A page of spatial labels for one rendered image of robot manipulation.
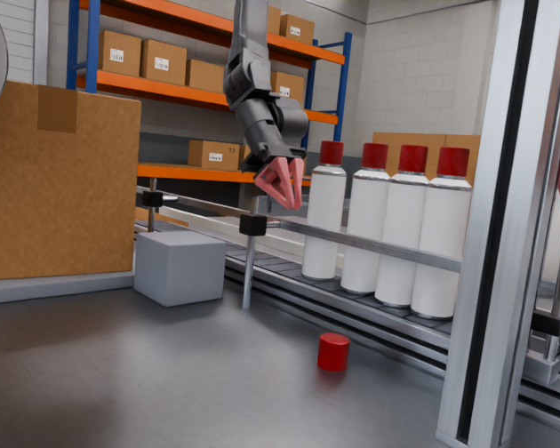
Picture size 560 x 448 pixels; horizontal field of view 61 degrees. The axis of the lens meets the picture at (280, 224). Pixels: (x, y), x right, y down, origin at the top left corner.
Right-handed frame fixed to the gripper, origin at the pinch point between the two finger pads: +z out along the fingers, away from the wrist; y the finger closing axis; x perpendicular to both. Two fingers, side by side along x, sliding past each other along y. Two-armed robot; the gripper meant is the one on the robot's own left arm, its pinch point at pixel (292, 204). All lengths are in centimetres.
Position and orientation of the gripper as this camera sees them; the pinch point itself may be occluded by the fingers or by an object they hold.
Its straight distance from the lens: 74.9
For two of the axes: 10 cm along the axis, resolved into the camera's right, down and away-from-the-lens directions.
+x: -5.7, 5.3, 6.3
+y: 7.4, -0.2, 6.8
